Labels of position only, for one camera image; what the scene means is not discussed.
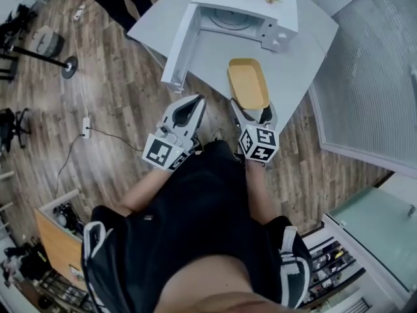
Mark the person's right forearm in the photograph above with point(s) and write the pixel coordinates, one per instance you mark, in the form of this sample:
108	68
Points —
260	191

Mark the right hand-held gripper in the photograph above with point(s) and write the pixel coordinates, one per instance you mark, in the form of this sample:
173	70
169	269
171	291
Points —
259	143

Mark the glass cabinet top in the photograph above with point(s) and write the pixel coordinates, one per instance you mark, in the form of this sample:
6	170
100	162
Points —
381	227

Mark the metal storage shelf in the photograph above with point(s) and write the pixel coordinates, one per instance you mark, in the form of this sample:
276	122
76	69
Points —
332	266

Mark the white microwave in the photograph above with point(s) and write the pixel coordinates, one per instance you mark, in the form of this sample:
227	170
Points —
228	3

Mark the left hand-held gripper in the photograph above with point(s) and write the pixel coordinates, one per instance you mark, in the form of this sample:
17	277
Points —
159	152

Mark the grey round bin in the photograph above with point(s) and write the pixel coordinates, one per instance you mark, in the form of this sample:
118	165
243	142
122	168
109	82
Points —
47	41

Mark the white power strip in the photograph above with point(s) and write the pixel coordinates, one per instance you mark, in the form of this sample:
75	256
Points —
86	128
78	12

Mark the wooden cabinet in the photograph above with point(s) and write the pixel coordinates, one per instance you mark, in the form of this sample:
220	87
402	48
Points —
57	243

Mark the person's left forearm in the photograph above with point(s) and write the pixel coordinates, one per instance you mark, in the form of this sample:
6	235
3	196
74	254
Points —
143	187

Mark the black office chair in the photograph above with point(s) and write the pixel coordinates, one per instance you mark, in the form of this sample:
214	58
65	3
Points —
11	127

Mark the person's black clothing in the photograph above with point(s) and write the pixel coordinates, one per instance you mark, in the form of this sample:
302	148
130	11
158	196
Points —
202	214

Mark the black stand with round base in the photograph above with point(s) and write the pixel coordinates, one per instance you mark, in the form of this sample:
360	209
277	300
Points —
49	60

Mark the yellow food container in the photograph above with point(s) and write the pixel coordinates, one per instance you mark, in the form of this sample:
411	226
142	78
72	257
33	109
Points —
247	83

